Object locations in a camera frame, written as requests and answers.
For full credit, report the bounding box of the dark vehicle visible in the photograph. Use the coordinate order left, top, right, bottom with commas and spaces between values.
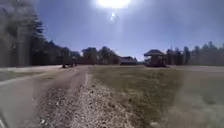
61, 62, 76, 69

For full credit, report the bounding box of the dry grass field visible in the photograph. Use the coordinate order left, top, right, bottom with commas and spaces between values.
87, 64, 224, 128

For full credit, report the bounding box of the gravel roadside strip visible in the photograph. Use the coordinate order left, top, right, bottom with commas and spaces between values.
32, 66, 141, 128

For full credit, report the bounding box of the row of trees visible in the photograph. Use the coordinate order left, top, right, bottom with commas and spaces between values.
0, 0, 224, 68

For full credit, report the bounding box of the low building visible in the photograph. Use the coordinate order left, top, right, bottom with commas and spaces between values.
119, 55, 139, 66

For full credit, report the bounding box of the grey asphalt road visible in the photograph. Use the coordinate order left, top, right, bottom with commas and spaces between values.
0, 65, 88, 128

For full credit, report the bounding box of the roofed pavilion shelter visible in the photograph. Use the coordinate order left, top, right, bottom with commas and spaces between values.
143, 49, 167, 68

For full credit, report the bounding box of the grass verge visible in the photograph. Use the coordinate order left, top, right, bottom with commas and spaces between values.
0, 69, 51, 83

